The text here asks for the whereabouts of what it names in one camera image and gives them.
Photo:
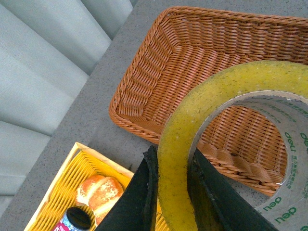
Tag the yellow woven basket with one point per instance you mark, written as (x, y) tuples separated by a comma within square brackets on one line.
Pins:
[(81, 163)]

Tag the small labelled jar black lid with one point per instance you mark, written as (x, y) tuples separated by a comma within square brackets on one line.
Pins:
[(74, 219)]

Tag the yellow tape roll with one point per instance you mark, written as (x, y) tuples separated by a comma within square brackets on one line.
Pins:
[(278, 88)]

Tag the white curtain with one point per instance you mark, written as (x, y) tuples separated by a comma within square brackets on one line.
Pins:
[(48, 50)]

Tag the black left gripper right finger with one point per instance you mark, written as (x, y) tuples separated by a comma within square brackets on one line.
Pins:
[(217, 206)]

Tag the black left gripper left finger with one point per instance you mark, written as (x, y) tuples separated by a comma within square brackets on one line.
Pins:
[(137, 207)]

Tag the toy croissant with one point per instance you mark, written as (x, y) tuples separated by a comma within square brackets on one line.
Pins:
[(100, 194)]

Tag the brown wicker basket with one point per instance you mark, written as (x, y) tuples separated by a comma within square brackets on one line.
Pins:
[(184, 47)]

